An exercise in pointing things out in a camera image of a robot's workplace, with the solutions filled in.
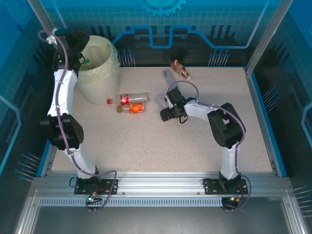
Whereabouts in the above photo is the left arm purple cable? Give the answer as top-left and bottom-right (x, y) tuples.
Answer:
(38, 29), (117, 213)

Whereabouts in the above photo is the left LED connector board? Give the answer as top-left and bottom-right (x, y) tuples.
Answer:
(86, 191), (103, 203)

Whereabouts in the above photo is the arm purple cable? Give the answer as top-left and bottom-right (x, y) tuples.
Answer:
(166, 80), (254, 212)
(38, 29), (117, 213)

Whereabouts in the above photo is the slotted cable duct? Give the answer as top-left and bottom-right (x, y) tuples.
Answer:
(38, 196), (225, 208)

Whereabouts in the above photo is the brown label drink bottle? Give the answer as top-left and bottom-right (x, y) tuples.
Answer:
(170, 59), (193, 81)

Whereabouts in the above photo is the right side aluminium rail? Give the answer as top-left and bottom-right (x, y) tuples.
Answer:
(243, 67), (280, 177)

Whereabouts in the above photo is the pale green plastic bin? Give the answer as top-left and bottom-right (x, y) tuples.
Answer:
(77, 35), (121, 83)

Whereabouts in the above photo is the grey metal front panel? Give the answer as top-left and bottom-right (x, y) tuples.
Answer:
(14, 195), (308, 234)

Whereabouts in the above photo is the right LED connector board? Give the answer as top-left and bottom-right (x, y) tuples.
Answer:
(225, 194), (244, 204)

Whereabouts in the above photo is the left aluminium frame post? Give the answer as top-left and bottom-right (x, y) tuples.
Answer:
(26, 0), (73, 53)

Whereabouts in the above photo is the led connector board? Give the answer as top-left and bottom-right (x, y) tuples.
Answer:
(225, 194), (244, 204)
(86, 191), (103, 203)

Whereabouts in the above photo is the aluminium frame post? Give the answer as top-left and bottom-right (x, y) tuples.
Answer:
(245, 0), (295, 75)
(26, 0), (73, 53)

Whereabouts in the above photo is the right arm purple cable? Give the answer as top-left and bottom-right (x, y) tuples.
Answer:
(166, 80), (254, 212)

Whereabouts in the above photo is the front aluminium rail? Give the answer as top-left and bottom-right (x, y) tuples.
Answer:
(28, 171), (293, 197)

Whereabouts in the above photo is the clear bottle blue label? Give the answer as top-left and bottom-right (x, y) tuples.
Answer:
(162, 69), (178, 91)

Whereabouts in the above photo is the cream plastic bin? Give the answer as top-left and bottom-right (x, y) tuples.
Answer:
(77, 35), (121, 105)

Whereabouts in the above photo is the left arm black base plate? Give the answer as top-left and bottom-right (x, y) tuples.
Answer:
(74, 178), (119, 195)

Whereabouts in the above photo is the cola bottle red label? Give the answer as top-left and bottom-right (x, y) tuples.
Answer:
(106, 92), (150, 106)

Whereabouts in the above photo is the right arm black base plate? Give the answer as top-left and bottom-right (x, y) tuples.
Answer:
(202, 177), (249, 195)

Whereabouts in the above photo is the right aluminium frame post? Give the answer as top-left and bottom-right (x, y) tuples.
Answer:
(245, 0), (295, 75)

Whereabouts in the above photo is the orange label bottle brown cap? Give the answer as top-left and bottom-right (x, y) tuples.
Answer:
(116, 102), (145, 115)

